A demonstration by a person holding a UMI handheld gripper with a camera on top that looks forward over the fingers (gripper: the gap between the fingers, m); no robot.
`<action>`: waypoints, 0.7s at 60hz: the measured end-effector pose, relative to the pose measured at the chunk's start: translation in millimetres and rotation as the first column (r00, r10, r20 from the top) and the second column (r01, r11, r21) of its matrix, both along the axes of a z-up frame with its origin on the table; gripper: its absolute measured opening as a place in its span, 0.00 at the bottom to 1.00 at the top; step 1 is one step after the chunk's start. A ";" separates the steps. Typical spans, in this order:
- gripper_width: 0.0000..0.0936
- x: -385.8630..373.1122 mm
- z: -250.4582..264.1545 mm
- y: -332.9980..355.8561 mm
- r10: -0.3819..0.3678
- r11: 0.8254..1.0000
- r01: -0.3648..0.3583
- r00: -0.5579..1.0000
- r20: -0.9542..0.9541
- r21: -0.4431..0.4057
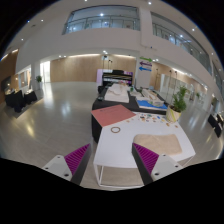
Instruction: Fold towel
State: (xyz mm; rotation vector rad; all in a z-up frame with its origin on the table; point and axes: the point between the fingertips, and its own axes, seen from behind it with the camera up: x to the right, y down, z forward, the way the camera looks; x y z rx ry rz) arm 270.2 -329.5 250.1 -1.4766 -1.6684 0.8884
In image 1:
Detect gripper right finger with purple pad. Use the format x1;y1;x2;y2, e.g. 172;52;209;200
132;143;182;185

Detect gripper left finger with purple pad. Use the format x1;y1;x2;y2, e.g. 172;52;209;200
42;144;92;185

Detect beige towel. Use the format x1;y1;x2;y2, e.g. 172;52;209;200
133;134;182;156

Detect white table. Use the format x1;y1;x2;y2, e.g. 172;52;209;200
92;111;197;188

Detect small colourful items on table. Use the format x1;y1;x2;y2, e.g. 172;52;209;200
138;113;178;128

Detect potted green plant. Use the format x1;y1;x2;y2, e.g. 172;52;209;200
166;86;187;123

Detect pink paper sheet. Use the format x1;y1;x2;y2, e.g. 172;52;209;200
91;104;135;127

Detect black covered display table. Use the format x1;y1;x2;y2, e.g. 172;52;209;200
91;89;166;142

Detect black seats at right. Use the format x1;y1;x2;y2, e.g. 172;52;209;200
208;114;224;137

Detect white architectural model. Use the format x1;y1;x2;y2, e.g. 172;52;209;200
104;84;129;103

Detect small potted plant far left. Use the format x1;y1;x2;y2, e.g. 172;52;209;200
36;75;42;89

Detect black piano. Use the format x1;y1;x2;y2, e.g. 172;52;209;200
102;70;133;86

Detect coloured direction signs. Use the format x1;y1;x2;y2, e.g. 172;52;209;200
139;56;152;71

